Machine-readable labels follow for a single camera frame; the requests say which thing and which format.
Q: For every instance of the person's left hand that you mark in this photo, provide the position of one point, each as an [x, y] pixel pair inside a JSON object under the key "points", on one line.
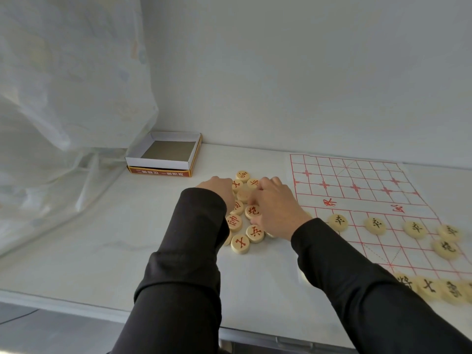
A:
{"points": [[221, 188]]}

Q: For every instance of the person's right hand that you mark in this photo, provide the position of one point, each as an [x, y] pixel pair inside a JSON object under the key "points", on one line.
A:
{"points": [[280, 210]]}

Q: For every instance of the pile of wooden xiangqi pieces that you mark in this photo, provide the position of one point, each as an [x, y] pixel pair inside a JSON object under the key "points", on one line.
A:
{"points": [[240, 244]]}

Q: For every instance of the round black-marked chess piece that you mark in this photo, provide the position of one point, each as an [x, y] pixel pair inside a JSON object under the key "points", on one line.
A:
{"points": [[415, 229], [427, 287], [406, 280], [453, 291], [375, 225], [337, 222], [445, 249], [449, 233], [468, 291]]}

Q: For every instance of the red grid xiangqi board sheet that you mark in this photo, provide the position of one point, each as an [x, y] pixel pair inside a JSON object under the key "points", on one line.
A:
{"points": [[350, 173]]}

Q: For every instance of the person's right forearm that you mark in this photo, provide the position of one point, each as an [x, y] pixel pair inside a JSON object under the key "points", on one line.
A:
{"points": [[368, 302]]}

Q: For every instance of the person's left forearm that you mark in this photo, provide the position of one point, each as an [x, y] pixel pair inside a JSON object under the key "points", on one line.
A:
{"points": [[177, 283]]}

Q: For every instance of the white cardboard box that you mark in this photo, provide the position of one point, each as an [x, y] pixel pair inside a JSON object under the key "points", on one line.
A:
{"points": [[158, 164]]}

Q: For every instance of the grey desk drawer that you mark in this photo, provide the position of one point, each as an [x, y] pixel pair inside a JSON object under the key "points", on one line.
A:
{"points": [[276, 342]]}

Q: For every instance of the sheer white curtain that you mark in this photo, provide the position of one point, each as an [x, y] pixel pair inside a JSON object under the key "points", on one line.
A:
{"points": [[66, 106]]}

